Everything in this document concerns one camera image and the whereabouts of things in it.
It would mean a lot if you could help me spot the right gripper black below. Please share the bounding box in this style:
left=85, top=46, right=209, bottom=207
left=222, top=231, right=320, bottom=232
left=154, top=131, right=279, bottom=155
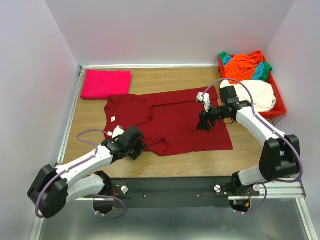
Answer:
left=195, top=101, right=230, bottom=132

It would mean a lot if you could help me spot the dark red t shirt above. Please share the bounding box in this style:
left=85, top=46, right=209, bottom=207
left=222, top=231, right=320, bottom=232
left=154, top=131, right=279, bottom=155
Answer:
left=104, top=87, right=233, bottom=156

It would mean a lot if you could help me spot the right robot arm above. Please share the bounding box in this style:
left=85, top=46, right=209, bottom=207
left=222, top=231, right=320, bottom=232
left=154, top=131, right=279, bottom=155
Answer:
left=196, top=86, right=303, bottom=196

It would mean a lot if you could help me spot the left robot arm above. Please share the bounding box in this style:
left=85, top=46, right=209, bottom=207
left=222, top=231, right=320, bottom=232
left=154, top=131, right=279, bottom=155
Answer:
left=27, top=126, right=147, bottom=219

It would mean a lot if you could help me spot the white t shirt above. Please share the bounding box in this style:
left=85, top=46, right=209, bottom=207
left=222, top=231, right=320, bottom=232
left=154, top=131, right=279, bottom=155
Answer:
left=234, top=80, right=277, bottom=113

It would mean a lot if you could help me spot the orange t shirt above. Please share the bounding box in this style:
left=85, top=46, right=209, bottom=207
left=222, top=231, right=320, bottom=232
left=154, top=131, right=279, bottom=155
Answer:
left=223, top=50, right=266, bottom=85

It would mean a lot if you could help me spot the folded pink t shirt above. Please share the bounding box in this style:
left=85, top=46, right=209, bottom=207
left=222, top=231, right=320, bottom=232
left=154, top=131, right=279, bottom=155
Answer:
left=80, top=69, right=132, bottom=100

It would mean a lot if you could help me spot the red plastic bin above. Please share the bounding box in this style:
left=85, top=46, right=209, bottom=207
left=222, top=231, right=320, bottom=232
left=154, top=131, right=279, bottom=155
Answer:
left=217, top=56, right=287, bottom=119

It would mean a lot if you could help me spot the teal t shirt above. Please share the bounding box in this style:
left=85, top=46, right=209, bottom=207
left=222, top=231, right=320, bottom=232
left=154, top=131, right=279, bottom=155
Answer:
left=222, top=55, right=266, bottom=81

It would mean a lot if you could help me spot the green t shirt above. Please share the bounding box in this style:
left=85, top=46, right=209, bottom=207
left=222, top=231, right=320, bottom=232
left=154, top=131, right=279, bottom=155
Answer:
left=217, top=50, right=273, bottom=76

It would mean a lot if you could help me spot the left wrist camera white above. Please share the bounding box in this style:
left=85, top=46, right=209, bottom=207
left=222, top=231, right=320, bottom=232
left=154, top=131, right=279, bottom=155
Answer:
left=107, top=125, right=125, bottom=138

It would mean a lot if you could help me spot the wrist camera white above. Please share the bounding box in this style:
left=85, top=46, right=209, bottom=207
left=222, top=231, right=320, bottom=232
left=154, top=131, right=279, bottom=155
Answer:
left=196, top=92, right=211, bottom=113
left=107, top=125, right=125, bottom=138

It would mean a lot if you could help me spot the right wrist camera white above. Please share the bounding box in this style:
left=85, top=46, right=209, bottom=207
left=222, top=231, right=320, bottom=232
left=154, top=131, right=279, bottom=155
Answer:
left=196, top=92, right=211, bottom=113

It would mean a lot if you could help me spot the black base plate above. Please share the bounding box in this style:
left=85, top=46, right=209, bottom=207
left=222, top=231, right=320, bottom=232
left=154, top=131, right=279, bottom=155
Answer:
left=93, top=176, right=259, bottom=213

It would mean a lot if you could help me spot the aluminium rail frame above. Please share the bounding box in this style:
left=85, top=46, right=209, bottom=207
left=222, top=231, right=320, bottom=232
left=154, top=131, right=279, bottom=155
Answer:
left=29, top=67, right=320, bottom=240

